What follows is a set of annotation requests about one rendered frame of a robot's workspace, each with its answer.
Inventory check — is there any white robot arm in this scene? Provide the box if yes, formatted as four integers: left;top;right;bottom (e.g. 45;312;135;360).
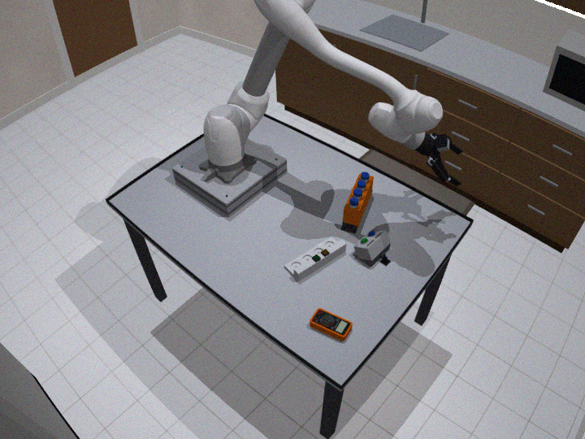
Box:
199;0;443;184

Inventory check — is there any orange pocket multimeter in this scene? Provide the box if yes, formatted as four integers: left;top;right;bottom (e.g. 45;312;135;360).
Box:
310;308;353;341

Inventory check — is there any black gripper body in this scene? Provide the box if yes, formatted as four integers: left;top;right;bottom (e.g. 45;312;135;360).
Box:
415;133;437;159

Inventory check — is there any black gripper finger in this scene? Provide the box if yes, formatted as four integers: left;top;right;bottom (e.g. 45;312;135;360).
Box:
430;133;463;154
427;150;462;186

